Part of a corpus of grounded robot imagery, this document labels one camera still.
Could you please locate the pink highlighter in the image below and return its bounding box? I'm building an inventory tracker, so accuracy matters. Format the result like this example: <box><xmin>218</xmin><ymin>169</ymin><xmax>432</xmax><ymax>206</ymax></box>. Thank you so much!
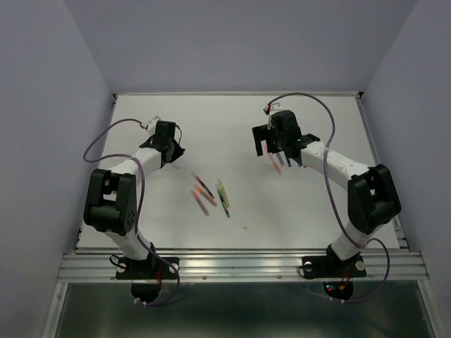
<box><xmin>191</xmin><ymin>190</ymin><xmax>209</xmax><ymax>216</ymax></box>

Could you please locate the dark red pen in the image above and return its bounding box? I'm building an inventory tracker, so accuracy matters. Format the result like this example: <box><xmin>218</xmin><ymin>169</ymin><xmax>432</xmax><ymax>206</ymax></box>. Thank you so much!
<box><xmin>191</xmin><ymin>171</ymin><xmax>214</xmax><ymax>199</ymax></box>

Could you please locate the yellow highlighter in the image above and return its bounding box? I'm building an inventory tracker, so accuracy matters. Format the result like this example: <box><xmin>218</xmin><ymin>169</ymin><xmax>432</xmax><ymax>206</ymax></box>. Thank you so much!
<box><xmin>218</xmin><ymin>179</ymin><xmax>230</xmax><ymax>209</ymax></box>

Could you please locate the green pen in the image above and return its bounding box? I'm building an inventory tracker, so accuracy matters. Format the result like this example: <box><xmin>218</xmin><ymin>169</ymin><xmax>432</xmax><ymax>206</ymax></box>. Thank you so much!
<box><xmin>215</xmin><ymin>183</ymin><xmax>230</xmax><ymax>218</ymax></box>

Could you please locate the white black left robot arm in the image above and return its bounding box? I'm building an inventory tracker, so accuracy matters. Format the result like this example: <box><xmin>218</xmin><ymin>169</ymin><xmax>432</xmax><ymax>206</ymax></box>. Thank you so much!
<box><xmin>82</xmin><ymin>117</ymin><xmax>185</xmax><ymax>277</ymax></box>

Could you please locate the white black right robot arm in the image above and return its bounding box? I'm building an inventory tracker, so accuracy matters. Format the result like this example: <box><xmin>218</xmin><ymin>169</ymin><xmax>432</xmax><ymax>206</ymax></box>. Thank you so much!
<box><xmin>252</xmin><ymin>110</ymin><xmax>401</xmax><ymax>275</ymax></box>

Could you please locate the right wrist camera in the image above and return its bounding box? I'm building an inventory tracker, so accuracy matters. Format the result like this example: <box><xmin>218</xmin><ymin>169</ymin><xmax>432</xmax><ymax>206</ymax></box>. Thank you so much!
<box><xmin>264</xmin><ymin>102</ymin><xmax>283</xmax><ymax>115</ymax></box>

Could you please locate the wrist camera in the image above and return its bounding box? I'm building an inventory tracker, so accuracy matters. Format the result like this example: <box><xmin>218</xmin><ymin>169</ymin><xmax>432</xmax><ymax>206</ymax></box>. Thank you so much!
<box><xmin>145</xmin><ymin>116</ymin><xmax>161</xmax><ymax>135</ymax></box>
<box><xmin>264</xmin><ymin>102</ymin><xmax>283</xmax><ymax>115</ymax></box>

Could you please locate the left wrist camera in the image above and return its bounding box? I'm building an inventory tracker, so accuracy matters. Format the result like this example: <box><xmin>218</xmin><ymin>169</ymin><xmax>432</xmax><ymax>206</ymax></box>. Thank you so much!
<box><xmin>145</xmin><ymin>116</ymin><xmax>161</xmax><ymax>135</ymax></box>

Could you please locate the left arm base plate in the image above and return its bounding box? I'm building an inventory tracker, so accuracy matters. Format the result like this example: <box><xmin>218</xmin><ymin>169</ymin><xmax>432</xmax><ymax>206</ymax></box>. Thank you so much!
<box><xmin>110</xmin><ymin>255</ymin><xmax>177</xmax><ymax>281</ymax></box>

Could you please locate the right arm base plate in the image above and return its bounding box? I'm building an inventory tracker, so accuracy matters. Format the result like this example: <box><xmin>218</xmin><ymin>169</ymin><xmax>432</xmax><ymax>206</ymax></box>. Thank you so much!
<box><xmin>298</xmin><ymin>255</ymin><xmax>366</xmax><ymax>280</ymax></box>

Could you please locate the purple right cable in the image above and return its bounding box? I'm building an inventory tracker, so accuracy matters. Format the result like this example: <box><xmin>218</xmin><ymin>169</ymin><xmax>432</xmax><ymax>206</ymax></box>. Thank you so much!
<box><xmin>266</xmin><ymin>92</ymin><xmax>390</xmax><ymax>306</ymax></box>

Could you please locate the aluminium rail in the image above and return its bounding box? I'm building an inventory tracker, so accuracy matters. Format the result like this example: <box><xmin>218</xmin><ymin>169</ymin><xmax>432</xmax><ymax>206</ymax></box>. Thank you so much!
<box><xmin>57</xmin><ymin>249</ymin><xmax>429</xmax><ymax>284</ymax></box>

